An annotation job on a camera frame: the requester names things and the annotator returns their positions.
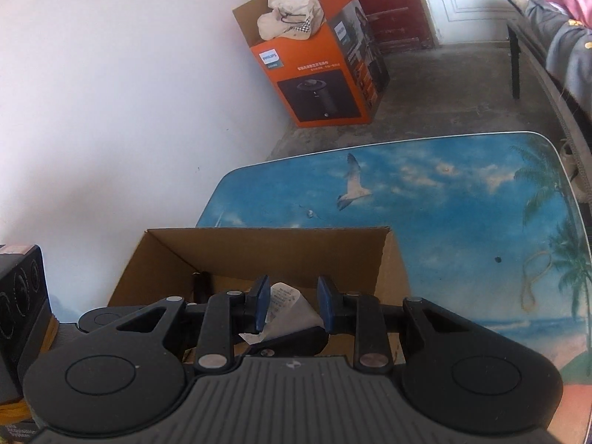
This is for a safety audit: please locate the white paper slip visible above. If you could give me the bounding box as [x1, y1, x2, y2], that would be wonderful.
[238, 282, 324, 346]

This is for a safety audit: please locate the orange appliance box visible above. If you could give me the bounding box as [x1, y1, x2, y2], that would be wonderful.
[232, 0, 392, 129]

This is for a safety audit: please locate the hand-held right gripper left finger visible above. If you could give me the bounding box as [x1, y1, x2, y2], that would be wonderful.
[115, 275, 271, 373]

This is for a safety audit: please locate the dark printed box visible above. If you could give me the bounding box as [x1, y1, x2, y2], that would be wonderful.
[0, 421, 43, 444]

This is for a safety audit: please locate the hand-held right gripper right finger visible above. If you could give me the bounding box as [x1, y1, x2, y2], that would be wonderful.
[316, 275, 464, 371]

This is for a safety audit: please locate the small black item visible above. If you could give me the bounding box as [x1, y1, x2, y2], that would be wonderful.
[191, 271, 210, 307]

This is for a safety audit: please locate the white cloth on box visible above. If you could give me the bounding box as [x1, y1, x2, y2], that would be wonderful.
[256, 0, 327, 41]

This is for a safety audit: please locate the black speaker box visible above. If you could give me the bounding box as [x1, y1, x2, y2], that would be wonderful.
[0, 244, 53, 404]

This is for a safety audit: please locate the brown cardboard box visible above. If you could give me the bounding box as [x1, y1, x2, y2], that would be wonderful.
[107, 226, 412, 365]

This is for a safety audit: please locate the red wooden door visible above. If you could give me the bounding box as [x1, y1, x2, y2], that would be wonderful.
[272, 0, 436, 54]

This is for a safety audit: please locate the dark bench frame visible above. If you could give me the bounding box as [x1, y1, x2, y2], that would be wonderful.
[505, 18, 592, 149]

